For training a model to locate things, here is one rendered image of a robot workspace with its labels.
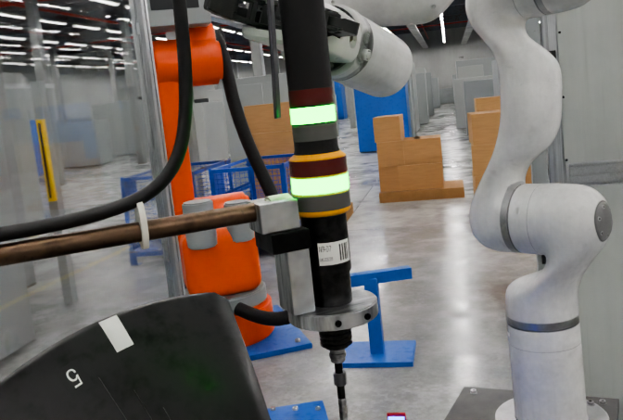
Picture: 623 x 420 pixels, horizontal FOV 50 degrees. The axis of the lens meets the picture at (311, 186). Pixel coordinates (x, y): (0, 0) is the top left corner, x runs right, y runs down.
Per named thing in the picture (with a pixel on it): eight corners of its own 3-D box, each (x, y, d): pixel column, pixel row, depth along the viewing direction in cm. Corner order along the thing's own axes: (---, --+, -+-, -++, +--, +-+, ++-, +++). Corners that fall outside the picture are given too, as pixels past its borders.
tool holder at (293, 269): (284, 346, 47) (269, 208, 46) (252, 320, 53) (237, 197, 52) (396, 317, 50) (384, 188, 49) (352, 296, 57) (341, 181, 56)
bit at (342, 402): (345, 423, 53) (338, 360, 52) (335, 420, 53) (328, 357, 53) (353, 417, 53) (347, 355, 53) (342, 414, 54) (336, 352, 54)
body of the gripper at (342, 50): (362, 80, 75) (313, 58, 66) (288, 66, 81) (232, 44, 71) (379, 13, 75) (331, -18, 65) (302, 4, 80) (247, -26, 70)
